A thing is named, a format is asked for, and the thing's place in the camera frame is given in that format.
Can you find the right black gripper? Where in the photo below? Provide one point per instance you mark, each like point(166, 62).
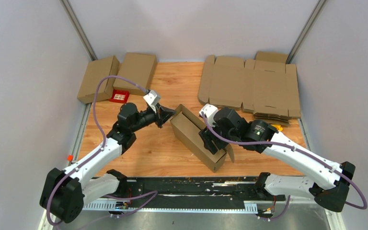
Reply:
point(207, 135)

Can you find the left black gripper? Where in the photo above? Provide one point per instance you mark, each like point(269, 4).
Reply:
point(164, 114)

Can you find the cardboard box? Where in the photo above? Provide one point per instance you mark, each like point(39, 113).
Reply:
point(186, 127)
point(138, 68)
point(95, 72)

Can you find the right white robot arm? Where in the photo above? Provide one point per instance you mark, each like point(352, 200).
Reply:
point(324, 181)

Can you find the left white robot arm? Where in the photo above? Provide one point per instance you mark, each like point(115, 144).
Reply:
point(67, 191)

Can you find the folded cardboard box upright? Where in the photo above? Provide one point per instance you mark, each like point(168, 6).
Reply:
point(138, 68)

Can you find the red plastic block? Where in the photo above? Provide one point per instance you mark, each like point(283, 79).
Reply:
point(119, 96)

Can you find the yellow plastic wedge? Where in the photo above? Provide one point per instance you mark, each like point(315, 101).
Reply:
point(278, 127)

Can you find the stack of flat cardboard sheets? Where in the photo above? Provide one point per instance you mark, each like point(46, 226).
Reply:
point(265, 86)

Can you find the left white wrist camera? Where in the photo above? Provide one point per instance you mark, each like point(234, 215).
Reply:
point(152, 98)

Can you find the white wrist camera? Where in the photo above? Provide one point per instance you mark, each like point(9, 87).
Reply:
point(152, 98)
point(208, 112)

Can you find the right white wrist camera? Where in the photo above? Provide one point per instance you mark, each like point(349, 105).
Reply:
point(208, 112)

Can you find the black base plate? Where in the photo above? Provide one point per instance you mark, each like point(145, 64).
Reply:
point(197, 192)

